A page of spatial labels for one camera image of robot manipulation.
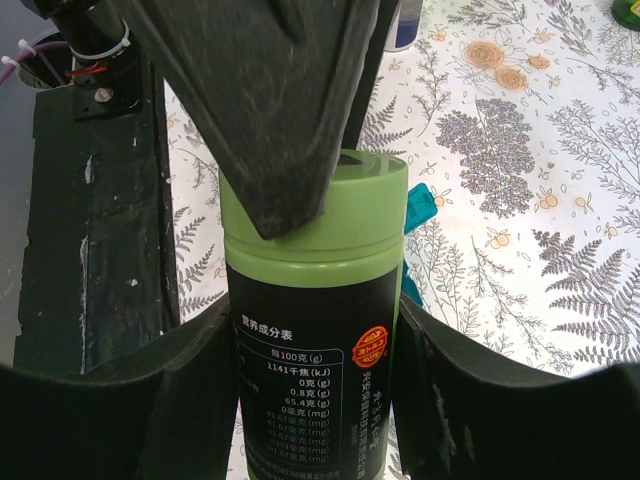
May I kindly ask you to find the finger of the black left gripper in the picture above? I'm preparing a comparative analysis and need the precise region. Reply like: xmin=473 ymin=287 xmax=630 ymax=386
xmin=115 ymin=0 xmax=379 ymax=239
xmin=341 ymin=0 xmax=399 ymax=149

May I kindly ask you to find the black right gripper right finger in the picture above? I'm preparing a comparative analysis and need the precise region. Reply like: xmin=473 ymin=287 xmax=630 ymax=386
xmin=392 ymin=297 xmax=639 ymax=479

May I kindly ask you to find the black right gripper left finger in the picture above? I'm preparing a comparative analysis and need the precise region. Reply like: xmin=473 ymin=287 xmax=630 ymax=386
xmin=1 ymin=296 xmax=238 ymax=479

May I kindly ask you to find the teal weekly pill organizer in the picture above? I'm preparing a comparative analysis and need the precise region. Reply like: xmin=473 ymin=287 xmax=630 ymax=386
xmin=401 ymin=183 xmax=438 ymax=306

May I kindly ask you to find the green pill bottle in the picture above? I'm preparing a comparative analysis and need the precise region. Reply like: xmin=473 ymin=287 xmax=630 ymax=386
xmin=220 ymin=150 xmax=408 ymax=479

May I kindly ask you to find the green glass bottle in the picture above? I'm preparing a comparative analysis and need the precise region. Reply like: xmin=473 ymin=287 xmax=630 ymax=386
xmin=611 ymin=0 xmax=640 ymax=31

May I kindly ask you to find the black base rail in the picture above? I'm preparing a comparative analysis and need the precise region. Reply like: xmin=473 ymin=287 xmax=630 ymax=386
xmin=13 ymin=53 xmax=179 ymax=376

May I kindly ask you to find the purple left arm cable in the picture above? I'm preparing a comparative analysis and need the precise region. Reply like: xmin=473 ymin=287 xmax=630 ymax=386
xmin=0 ymin=39 xmax=71 ymax=89

